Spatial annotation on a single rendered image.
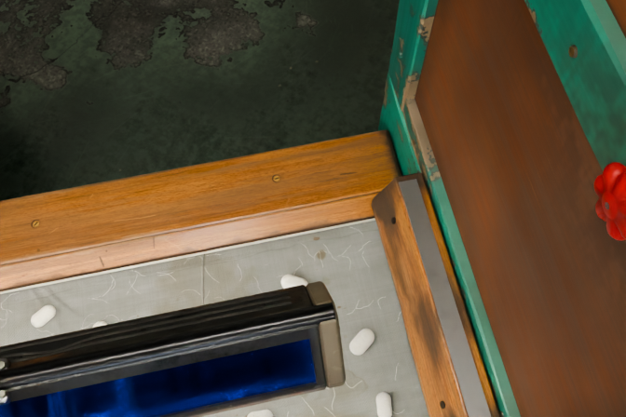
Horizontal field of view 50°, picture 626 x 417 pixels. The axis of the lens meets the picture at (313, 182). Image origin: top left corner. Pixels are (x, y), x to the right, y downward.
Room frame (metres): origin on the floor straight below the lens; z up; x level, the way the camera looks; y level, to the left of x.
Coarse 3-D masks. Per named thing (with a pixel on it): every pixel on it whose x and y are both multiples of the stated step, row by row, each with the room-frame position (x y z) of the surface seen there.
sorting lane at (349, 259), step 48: (288, 240) 0.33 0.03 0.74; (336, 240) 0.33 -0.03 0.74; (48, 288) 0.26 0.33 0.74; (96, 288) 0.26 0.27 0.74; (144, 288) 0.26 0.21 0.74; (192, 288) 0.26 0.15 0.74; (240, 288) 0.26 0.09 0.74; (336, 288) 0.26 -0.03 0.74; (384, 288) 0.26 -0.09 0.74; (0, 336) 0.20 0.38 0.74; (48, 336) 0.20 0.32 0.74; (384, 336) 0.20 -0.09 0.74; (384, 384) 0.14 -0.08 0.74
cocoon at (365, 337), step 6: (366, 330) 0.20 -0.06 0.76; (360, 336) 0.20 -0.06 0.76; (366, 336) 0.20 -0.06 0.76; (372, 336) 0.20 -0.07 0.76; (354, 342) 0.19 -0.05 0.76; (360, 342) 0.19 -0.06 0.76; (366, 342) 0.19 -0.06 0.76; (372, 342) 0.19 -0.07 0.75; (354, 348) 0.18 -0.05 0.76; (360, 348) 0.18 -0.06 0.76; (366, 348) 0.18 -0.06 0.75; (354, 354) 0.18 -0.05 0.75; (360, 354) 0.18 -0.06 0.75
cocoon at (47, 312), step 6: (48, 306) 0.23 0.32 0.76; (36, 312) 0.23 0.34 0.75; (42, 312) 0.23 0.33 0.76; (48, 312) 0.23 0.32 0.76; (54, 312) 0.23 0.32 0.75; (36, 318) 0.22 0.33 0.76; (42, 318) 0.22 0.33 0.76; (48, 318) 0.22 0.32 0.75; (36, 324) 0.21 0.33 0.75; (42, 324) 0.21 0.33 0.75
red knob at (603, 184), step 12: (612, 168) 0.16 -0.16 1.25; (624, 168) 0.16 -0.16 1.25; (600, 180) 0.16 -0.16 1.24; (612, 180) 0.16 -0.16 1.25; (624, 180) 0.15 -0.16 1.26; (600, 192) 0.16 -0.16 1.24; (612, 192) 0.15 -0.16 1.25; (624, 192) 0.15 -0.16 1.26; (600, 204) 0.15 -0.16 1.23; (612, 204) 0.15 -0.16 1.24; (624, 204) 0.14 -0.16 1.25; (600, 216) 0.15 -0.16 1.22; (612, 216) 0.14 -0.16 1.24; (624, 216) 0.14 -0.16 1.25; (612, 228) 0.14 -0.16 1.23; (624, 228) 0.13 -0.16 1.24
